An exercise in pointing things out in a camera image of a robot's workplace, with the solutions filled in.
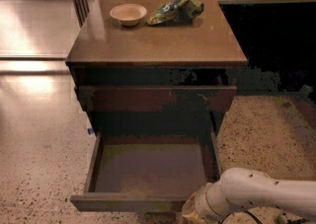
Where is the drawer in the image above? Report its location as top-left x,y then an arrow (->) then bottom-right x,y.
77,86 -> 237,112
70,131 -> 220,212

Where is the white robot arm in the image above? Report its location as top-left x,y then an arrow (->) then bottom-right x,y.
182,168 -> 316,224

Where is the top drawer front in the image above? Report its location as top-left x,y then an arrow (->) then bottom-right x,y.
77,86 -> 237,112

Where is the brown wooden drawer cabinet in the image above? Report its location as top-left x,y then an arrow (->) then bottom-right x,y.
66,0 -> 247,137

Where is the blue tape piece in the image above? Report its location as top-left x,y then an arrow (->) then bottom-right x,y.
87,127 -> 94,134

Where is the green chip bag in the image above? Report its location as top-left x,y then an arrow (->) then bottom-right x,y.
147,0 -> 204,26

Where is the white bowl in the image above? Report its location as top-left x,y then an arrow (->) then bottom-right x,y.
110,4 -> 147,27

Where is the black cable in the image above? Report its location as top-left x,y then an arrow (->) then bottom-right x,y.
218,209 -> 264,224

